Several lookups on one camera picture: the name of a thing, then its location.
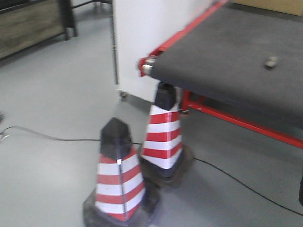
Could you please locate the brake pad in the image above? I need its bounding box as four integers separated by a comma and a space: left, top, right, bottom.
264, 56, 278, 69

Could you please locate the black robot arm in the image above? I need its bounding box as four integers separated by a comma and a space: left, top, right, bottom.
298, 174, 303, 206

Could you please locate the dark conveyor belt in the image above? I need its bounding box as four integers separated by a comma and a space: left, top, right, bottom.
149, 6, 303, 133

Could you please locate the red white traffic cone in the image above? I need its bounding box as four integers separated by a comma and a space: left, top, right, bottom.
82, 117, 160, 227

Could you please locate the cardboard box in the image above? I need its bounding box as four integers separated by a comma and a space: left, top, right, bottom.
232, 0, 303, 16

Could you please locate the red conveyor frame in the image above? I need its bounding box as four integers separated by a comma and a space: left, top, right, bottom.
136, 0, 303, 149

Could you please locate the black floor cable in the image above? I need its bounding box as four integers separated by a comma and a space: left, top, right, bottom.
0, 125, 303, 217

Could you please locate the wooden cabinet black frame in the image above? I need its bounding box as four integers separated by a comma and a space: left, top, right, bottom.
0, 0, 78, 61

